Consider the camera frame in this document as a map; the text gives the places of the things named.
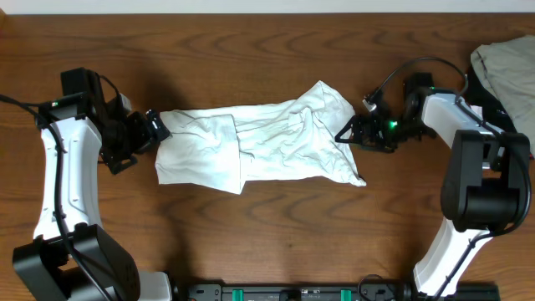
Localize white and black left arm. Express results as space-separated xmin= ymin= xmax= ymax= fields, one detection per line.
xmin=13 ymin=92 xmax=172 ymax=300

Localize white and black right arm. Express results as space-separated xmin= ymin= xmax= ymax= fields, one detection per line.
xmin=335 ymin=86 xmax=531 ymax=300

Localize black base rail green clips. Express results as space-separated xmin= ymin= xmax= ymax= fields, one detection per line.
xmin=183 ymin=282 xmax=501 ymax=301

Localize white t-shirt black print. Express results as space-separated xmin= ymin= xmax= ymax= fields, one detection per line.
xmin=155 ymin=81 xmax=366 ymax=194

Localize grey folded garment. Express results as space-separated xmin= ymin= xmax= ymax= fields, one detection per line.
xmin=471 ymin=35 xmax=534 ymax=151

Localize black red folded garment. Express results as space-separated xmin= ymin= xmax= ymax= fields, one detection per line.
xmin=463 ymin=66 xmax=534 ymax=161

